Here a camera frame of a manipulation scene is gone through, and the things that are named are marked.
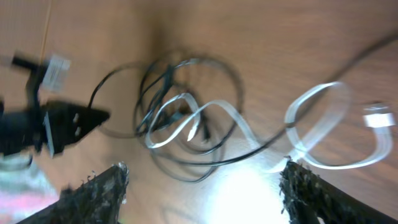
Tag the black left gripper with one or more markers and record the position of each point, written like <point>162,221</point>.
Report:
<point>56,124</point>

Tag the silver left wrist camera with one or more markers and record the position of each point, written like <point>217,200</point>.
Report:
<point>56,73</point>

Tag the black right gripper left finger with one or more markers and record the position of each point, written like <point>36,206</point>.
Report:
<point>98,200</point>

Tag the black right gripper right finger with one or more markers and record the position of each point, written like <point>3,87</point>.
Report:
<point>310,199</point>

